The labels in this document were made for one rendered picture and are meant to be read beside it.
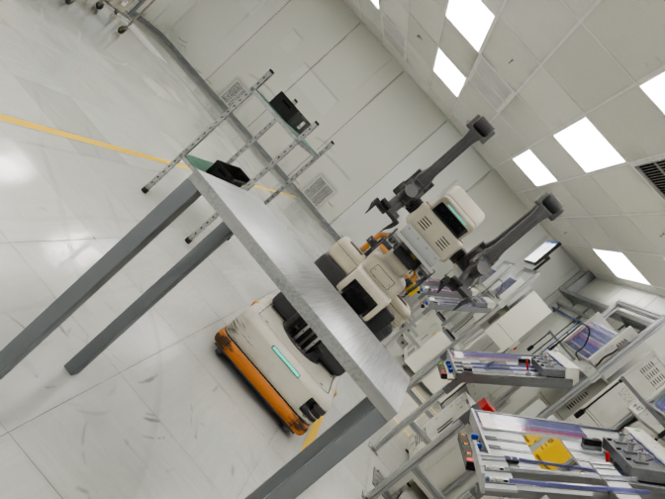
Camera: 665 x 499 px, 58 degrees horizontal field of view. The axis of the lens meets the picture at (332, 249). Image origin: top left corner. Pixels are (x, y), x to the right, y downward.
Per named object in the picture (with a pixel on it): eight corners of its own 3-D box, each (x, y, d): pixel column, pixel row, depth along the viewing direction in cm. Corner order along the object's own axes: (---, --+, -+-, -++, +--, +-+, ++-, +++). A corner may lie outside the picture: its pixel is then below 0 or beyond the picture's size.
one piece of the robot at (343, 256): (261, 308, 340) (372, 210, 331) (325, 381, 340) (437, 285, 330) (247, 319, 307) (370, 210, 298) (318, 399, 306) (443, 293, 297)
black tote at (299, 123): (286, 122, 383) (299, 110, 381) (268, 102, 383) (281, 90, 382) (300, 135, 439) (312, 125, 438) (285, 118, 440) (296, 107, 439)
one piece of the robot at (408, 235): (370, 248, 286) (405, 218, 283) (408, 292, 285) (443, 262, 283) (369, 249, 270) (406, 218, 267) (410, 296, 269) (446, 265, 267)
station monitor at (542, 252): (531, 264, 693) (559, 242, 688) (521, 261, 750) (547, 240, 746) (539, 273, 692) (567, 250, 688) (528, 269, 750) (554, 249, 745)
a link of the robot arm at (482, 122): (496, 131, 262) (481, 114, 262) (497, 131, 249) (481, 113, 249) (419, 199, 275) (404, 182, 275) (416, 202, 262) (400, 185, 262)
